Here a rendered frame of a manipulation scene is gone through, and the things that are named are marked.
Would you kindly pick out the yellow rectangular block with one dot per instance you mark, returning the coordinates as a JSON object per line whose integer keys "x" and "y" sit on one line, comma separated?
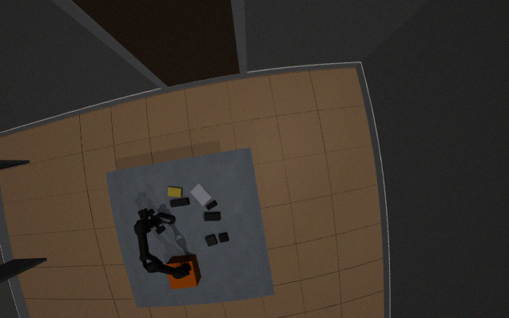
{"x": 175, "y": 191}

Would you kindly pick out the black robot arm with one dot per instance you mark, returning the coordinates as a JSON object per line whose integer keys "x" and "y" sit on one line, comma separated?
{"x": 142, "y": 227}

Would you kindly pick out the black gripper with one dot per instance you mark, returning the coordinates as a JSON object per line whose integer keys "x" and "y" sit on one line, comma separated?
{"x": 157, "y": 221}

